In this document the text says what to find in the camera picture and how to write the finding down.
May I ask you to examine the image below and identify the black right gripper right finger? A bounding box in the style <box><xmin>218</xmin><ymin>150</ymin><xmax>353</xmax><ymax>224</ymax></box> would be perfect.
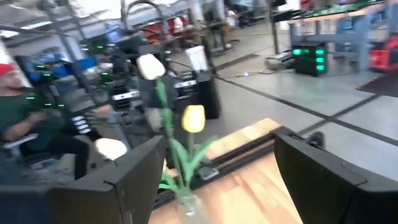
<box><xmin>273</xmin><ymin>133</ymin><xmax>398</xmax><ymax>224</ymax></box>

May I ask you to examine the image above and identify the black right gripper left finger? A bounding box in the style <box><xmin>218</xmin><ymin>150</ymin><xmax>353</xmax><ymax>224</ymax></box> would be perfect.
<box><xmin>0</xmin><ymin>135</ymin><xmax>167</xmax><ymax>224</ymax></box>

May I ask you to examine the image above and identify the white artificial tulip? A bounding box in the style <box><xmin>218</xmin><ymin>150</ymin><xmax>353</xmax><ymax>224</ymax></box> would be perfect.
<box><xmin>136</xmin><ymin>53</ymin><xmax>187</xmax><ymax>194</ymax></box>
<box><xmin>94</xmin><ymin>138</ymin><xmax>128</xmax><ymax>162</ymax></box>

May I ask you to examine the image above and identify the yellow artificial tulip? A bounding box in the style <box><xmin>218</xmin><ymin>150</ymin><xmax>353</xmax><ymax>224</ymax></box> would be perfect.
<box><xmin>169</xmin><ymin>105</ymin><xmax>219</xmax><ymax>194</ymax></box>

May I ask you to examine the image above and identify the clear patterned glass vase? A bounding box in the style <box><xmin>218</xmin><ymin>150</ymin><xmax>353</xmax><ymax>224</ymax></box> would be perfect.
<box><xmin>174</xmin><ymin>188</ymin><xmax>208</xmax><ymax>224</ymax></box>

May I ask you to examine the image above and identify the person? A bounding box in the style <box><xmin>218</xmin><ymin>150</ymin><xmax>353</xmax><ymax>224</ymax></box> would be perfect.
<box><xmin>0</xmin><ymin>63</ymin><xmax>91</xmax><ymax>181</ymax></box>

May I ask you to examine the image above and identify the black computer with green lights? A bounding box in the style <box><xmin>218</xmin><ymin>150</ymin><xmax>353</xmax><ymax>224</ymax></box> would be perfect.
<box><xmin>292</xmin><ymin>41</ymin><xmax>328</xmax><ymax>78</ymax></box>

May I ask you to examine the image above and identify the red plastic crate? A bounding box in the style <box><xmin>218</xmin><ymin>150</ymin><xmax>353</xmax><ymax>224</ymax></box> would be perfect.
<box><xmin>369</xmin><ymin>39</ymin><xmax>398</xmax><ymax>73</ymax></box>

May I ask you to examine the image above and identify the white waste bin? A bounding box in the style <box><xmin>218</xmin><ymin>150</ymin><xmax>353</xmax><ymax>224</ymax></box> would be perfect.
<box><xmin>185</xmin><ymin>45</ymin><xmax>210</xmax><ymax>73</ymax></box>

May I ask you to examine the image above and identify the blue frame workbench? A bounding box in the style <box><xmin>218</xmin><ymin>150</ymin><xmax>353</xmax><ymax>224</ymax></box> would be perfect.
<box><xmin>287</xmin><ymin>1</ymin><xmax>398</xmax><ymax>74</ymax></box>

